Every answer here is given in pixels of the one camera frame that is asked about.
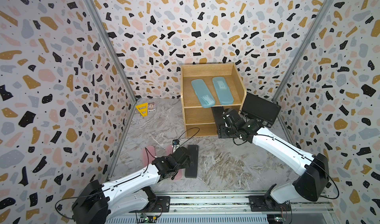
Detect black aluminium briefcase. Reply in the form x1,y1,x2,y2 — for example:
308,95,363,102
241,93,281,128

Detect small card box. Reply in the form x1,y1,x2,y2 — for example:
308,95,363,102
147,102,156,112

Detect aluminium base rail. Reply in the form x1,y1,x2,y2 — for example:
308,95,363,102
106,191,339,224

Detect aluminium corner post left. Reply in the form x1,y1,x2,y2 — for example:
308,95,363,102
83,0,137,104

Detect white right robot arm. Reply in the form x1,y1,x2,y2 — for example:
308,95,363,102
211,107,330,210

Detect pink pencil case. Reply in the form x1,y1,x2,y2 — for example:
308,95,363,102
166,145,183,181
142,146,156,167

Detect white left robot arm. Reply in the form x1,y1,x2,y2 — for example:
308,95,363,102
72,147,194,224

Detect yellow triangular object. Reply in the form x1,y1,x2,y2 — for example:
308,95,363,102
135,102,148,117

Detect wooden three-tier shelf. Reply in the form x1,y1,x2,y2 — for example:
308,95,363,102
181,63,247,138

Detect aluminium corner post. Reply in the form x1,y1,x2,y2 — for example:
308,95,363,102
272,0,334,103
83,0,137,104

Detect translucent blue pencil case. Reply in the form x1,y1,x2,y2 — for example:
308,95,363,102
191,79,215,108
212,77,234,105

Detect aluminium corner post right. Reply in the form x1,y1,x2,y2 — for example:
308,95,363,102
272,0,334,103

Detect black pencil case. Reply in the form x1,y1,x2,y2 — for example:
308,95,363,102
211,106,225,129
185,145,199,179

